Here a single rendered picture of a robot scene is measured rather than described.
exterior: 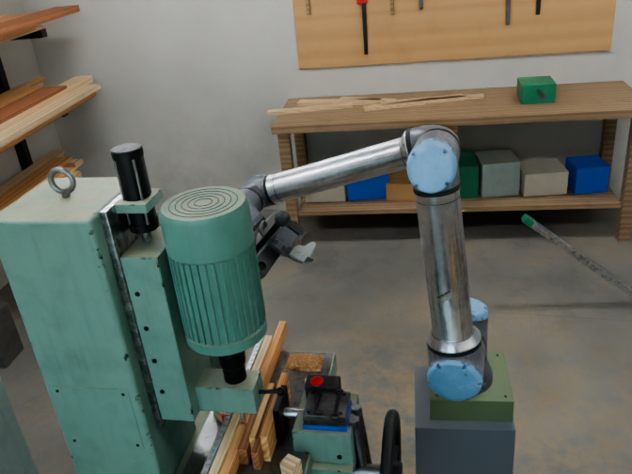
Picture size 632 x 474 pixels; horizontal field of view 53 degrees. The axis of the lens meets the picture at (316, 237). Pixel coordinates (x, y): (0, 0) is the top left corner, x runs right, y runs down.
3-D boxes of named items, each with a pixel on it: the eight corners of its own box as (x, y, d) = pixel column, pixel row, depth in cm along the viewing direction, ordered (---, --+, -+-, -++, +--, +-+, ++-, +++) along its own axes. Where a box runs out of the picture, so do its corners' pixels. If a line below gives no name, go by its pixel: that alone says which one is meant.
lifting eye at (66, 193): (77, 197, 128) (69, 167, 125) (51, 198, 129) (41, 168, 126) (82, 195, 129) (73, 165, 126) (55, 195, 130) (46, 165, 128)
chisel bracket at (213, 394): (258, 419, 144) (253, 389, 140) (198, 416, 146) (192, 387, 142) (266, 397, 150) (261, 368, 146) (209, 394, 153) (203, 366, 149)
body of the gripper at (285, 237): (285, 213, 159) (276, 217, 171) (264, 240, 157) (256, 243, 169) (308, 231, 160) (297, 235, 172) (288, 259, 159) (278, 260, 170)
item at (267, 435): (270, 461, 143) (266, 436, 140) (263, 461, 144) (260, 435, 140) (291, 396, 162) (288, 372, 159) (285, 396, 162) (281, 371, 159)
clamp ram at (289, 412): (308, 442, 147) (304, 412, 143) (276, 440, 148) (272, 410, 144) (314, 415, 155) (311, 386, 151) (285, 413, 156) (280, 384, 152)
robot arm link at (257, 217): (223, 197, 187) (253, 228, 189) (206, 213, 177) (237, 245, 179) (243, 179, 182) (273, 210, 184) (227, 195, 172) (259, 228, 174)
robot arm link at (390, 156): (458, 109, 168) (242, 173, 196) (452, 123, 158) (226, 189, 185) (470, 150, 172) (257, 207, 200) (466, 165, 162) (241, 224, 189)
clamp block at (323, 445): (353, 466, 144) (350, 436, 140) (294, 462, 146) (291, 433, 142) (360, 419, 157) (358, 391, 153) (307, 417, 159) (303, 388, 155)
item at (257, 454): (260, 469, 141) (258, 453, 139) (253, 469, 142) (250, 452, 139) (285, 395, 163) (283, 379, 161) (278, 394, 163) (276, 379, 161)
